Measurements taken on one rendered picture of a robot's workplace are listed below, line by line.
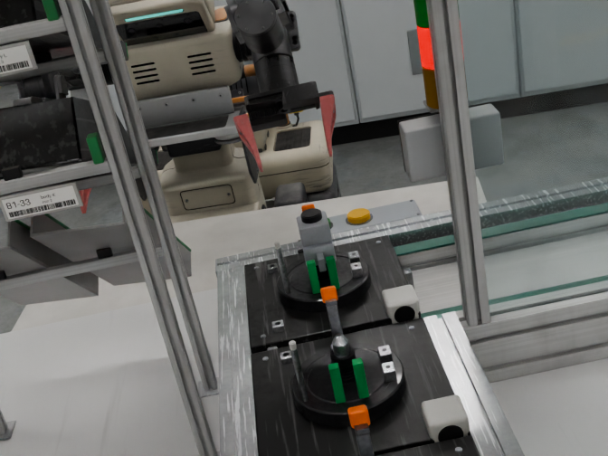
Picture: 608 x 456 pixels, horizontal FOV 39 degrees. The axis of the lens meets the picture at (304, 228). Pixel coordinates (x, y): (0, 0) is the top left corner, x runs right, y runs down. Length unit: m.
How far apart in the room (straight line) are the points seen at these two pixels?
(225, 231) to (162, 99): 0.33
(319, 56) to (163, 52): 2.42
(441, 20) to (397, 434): 0.47
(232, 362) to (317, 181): 1.11
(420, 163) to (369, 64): 3.19
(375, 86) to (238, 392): 3.26
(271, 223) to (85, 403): 0.59
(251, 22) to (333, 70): 3.10
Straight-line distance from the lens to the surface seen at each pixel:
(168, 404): 1.33
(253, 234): 1.75
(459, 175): 1.07
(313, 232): 1.23
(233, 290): 1.38
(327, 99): 1.19
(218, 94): 1.88
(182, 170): 2.02
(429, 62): 1.05
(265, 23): 1.18
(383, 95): 4.32
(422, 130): 1.08
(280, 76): 1.22
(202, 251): 1.73
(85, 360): 1.50
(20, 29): 0.95
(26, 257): 1.20
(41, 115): 1.04
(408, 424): 1.02
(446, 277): 1.38
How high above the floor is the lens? 1.63
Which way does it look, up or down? 27 degrees down
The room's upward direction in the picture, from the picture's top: 12 degrees counter-clockwise
